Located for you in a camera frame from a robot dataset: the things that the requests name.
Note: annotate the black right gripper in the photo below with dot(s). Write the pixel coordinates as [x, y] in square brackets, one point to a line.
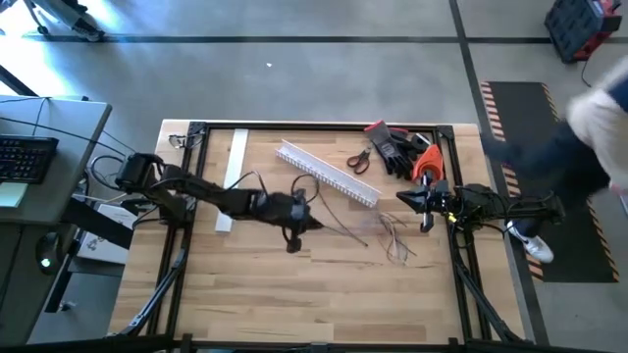
[441, 201]

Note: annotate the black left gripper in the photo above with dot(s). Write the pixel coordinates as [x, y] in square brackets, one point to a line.
[289, 211]

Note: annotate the black aluminium table frame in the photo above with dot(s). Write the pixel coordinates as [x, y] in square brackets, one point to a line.
[319, 126]

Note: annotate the black hazard-striped floor mat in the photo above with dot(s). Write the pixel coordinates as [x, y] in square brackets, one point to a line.
[520, 103]

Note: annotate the white duct cover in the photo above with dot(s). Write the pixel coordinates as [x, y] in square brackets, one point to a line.
[238, 152]

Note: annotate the black keyboard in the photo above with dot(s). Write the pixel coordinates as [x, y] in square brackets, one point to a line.
[24, 159]

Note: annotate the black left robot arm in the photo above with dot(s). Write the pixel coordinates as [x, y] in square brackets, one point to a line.
[206, 188]

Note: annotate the white cardboard box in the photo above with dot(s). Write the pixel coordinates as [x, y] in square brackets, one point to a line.
[105, 245]

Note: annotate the person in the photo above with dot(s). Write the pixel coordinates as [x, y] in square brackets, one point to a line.
[554, 162]

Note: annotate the grey desk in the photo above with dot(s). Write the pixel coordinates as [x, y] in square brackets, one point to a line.
[73, 147]

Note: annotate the grey chair base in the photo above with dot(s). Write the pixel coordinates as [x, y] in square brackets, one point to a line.
[73, 17]

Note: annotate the black tape roll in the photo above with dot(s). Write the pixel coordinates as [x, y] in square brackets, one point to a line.
[413, 147]

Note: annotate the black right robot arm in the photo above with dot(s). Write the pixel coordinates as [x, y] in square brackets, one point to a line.
[490, 201]

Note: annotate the pale paper note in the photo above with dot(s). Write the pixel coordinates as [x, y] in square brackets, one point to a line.
[12, 194]

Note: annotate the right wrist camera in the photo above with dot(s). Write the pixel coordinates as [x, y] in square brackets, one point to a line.
[427, 223]

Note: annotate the orange plastic tool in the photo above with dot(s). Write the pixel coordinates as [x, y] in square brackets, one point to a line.
[432, 157]

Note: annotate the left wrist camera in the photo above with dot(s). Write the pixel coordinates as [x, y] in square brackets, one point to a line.
[294, 241]

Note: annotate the black computer mouse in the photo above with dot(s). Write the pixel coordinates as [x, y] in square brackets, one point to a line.
[48, 252]

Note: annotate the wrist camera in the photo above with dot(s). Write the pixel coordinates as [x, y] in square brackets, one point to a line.
[294, 241]
[427, 223]

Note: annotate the red and black tool box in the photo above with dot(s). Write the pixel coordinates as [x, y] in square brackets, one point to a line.
[579, 27]

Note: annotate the black grey work glove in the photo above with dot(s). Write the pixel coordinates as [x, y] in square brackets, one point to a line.
[390, 152]
[401, 137]

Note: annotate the small silver clamp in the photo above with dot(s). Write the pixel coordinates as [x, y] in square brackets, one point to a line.
[179, 141]

